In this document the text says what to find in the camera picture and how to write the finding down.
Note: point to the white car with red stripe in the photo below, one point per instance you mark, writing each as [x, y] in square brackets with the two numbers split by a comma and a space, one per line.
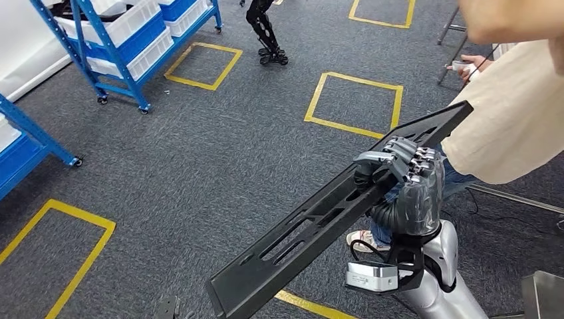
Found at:
[22, 53]

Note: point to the grey metal frame legs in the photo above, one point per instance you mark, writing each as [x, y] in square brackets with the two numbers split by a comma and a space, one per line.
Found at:
[448, 25]

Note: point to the steel side table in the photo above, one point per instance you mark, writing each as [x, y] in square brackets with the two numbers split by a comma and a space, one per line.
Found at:
[515, 199]

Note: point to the black humanoid robot legs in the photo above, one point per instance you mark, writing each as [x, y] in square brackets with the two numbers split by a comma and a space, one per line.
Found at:
[263, 26]

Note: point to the white handheld controller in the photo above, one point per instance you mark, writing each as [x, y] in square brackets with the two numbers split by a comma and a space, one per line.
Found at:
[465, 69]

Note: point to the person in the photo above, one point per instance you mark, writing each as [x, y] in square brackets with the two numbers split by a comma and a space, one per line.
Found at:
[506, 123]

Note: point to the white plastic bin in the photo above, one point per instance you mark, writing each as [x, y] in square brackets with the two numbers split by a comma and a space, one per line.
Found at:
[128, 26]
[189, 20]
[6, 134]
[150, 59]

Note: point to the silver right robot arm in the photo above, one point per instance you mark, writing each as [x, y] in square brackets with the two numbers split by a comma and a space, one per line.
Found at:
[445, 255]

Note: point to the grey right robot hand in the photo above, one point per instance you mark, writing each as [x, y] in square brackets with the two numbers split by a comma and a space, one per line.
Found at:
[418, 202]

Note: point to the person's hand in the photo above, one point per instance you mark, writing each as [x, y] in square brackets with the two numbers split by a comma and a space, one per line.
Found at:
[480, 61]

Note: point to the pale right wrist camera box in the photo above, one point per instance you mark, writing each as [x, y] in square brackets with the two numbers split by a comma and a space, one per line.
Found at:
[370, 277]

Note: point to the black plastic panel part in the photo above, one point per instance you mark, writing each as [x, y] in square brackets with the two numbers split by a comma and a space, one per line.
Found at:
[264, 286]

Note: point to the yellow floor tape square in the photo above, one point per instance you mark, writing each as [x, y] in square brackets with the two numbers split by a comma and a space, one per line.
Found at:
[379, 23]
[218, 47]
[365, 80]

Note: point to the blue wheeled rack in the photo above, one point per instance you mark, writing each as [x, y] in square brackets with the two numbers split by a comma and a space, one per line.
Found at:
[31, 127]
[111, 53]

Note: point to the person's forearm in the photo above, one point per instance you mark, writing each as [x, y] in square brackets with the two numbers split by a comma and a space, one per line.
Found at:
[506, 17]

